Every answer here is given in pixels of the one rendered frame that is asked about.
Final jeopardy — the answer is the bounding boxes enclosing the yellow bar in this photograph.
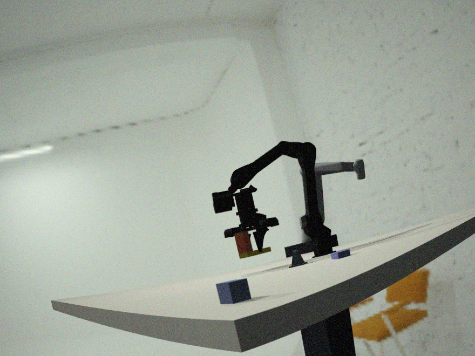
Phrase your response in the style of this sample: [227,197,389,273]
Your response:
[234,231,271,259]

